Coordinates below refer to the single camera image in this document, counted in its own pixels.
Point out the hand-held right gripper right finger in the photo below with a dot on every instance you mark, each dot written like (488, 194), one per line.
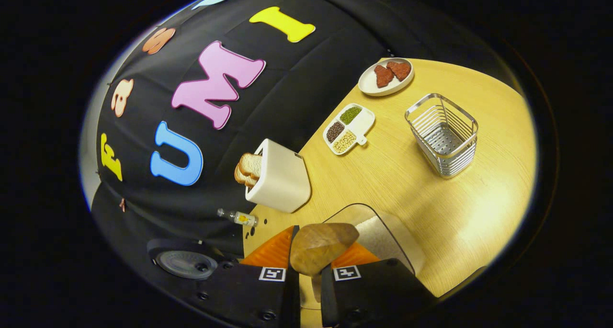
(373, 289)

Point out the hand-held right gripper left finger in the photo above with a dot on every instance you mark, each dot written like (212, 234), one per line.
(249, 294)

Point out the wooden spoon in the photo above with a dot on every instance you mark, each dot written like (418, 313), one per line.
(321, 246)

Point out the clear rice container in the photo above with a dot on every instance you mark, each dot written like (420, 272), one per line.
(412, 256)

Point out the glass bottle yellow label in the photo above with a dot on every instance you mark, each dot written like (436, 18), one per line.
(239, 218)

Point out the toasted bread slice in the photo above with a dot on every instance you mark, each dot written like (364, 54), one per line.
(242, 177)
(251, 164)

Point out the white toaster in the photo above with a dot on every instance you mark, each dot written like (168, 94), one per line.
(282, 179)

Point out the white divided bean dish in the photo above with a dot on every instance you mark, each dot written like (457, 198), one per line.
(366, 122)

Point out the black backdrop cloth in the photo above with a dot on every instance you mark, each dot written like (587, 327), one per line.
(287, 93)

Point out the round white plate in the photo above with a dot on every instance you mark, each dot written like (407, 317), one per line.
(366, 84)

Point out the red meat piece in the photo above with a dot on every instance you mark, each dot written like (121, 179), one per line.
(383, 76)
(400, 70)

